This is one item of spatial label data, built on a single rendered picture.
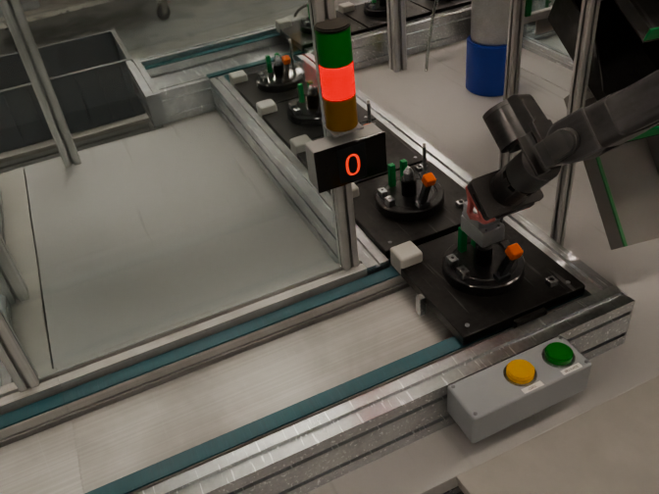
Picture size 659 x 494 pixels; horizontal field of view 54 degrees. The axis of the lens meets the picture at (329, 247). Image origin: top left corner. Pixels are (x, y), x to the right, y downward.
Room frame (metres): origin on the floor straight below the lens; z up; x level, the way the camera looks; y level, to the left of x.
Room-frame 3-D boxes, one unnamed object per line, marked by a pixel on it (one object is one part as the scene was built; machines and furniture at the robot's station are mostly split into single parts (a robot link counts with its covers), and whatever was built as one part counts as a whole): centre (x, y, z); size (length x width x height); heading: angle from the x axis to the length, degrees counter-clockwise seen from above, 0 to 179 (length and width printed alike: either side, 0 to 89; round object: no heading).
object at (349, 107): (0.90, -0.04, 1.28); 0.05 x 0.05 x 0.05
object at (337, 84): (0.90, -0.04, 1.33); 0.05 x 0.05 x 0.05
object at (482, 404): (0.62, -0.26, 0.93); 0.21 x 0.07 x 0.06; 110
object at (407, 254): (0.91, -0.14, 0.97); 0.05 x 0.05 x 0.04; 20
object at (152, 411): (0.77, 0.03, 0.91); 0.84 x 0.28 x 0.10; 110
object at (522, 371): (0.62, -0.26, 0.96); 0.04 x 0.04 x 0.02
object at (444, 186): (1.10, -0.17, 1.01); 0.24 x 0.24 x 0.13; 20
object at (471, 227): (0.87, -0.25, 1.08); 0.08 x 0.04 x 0.07; 21
